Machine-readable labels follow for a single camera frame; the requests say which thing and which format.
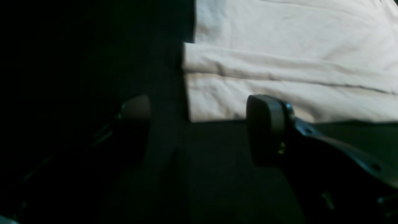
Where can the black table cloth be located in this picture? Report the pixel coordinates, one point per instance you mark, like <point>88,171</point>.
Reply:
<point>66,68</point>

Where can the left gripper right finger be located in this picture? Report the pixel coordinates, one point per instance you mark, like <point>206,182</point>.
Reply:
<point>334,182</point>

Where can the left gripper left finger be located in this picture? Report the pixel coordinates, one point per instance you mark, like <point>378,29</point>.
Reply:
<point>122,141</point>

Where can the pale pink T-shirt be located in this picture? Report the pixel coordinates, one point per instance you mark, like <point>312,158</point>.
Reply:
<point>333,60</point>

